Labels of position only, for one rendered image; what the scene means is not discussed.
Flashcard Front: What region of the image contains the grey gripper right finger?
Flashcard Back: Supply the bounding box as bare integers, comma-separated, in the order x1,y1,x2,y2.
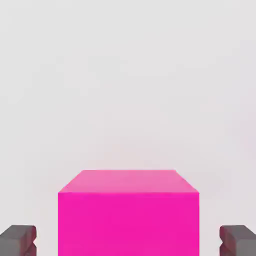
219,224,256,256

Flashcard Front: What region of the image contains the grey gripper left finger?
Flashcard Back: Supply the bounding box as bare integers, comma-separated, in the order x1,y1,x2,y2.
0,224,38,256

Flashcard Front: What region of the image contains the small pink cube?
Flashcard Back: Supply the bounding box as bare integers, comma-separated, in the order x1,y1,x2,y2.
57,169,200,256

